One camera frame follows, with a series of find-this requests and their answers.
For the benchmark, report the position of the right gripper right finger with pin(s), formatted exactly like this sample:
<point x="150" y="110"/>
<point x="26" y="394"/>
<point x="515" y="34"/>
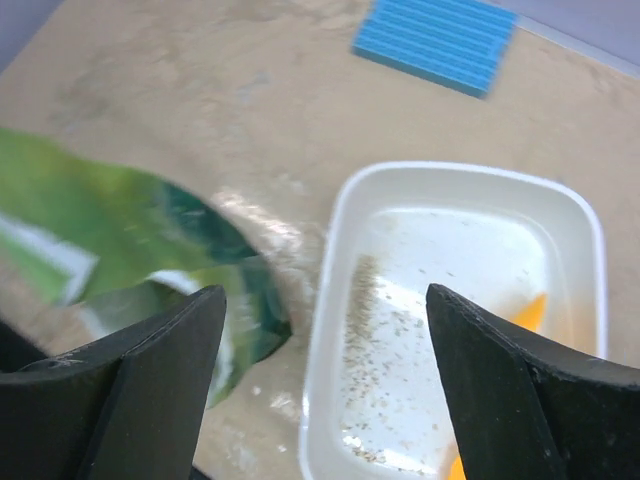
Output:
<point x="526" y="407"/>

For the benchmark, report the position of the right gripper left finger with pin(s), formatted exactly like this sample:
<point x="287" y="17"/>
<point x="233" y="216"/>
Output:
<point x="127" y="406"/>

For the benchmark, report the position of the orange plastic scoop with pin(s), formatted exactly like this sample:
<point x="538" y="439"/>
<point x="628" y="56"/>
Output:
<point x="529" y="317"/>

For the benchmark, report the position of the white litter box tray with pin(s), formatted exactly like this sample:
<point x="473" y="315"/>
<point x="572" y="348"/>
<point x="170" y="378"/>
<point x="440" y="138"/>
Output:
<point x="373" y="405"/>

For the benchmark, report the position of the green litter bag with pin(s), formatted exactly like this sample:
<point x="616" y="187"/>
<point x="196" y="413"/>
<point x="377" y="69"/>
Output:
<point x="124" y="244"/>

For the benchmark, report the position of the blue studded plate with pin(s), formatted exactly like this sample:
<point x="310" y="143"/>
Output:
<point x="456" y="44"/>

